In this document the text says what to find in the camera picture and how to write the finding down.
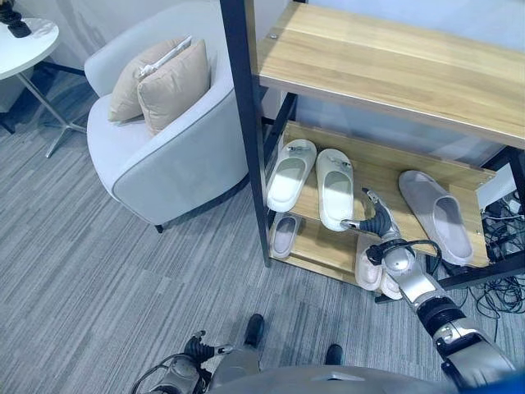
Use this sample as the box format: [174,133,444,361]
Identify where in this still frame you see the black object on table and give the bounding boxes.
[0,0,30,39]

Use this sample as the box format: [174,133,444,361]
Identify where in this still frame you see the dark right robot foot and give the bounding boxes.
[324,343,344,366]

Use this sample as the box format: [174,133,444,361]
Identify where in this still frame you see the tangled black cables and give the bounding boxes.
[426,196,525,329]

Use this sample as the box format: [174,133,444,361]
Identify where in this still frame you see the silver robot body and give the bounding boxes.
[207,347,460,394]

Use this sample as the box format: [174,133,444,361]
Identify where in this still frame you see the grey closed-toe slipper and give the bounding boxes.
[398,170,474,265]

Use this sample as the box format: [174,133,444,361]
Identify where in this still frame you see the light grey armchair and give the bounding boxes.
[84,3,252,234]

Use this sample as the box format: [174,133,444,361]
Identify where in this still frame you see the dark left robot foot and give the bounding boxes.
[244,314,265,350]

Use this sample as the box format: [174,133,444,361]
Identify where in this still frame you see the small grey slipper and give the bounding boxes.
[271,212,303,259]

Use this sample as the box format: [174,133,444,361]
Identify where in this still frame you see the wooden black-framed shoe rack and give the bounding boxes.
[219,0,525,304]

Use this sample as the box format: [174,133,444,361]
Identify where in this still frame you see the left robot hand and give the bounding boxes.
[184,330,235,363]

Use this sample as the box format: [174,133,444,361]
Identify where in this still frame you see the dark robot foot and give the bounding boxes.
[324,343,344,366]
[244,314,265,350]

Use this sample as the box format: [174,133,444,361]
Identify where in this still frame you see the beige cushion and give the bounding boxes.
[136,39,212,136]
[107,35,193,123]

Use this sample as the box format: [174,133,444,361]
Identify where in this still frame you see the round white side table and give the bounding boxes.
[0,16,88,159]

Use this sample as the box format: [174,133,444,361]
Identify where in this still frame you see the white slide slipper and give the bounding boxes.
[314,148,355,232]
[266,139,317,213]

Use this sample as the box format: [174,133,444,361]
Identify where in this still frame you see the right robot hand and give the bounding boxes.
[340,188,404,241]

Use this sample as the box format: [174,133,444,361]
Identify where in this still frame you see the beige plush slipper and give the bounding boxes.
[380,270,405,300]
[354,233,385,291]

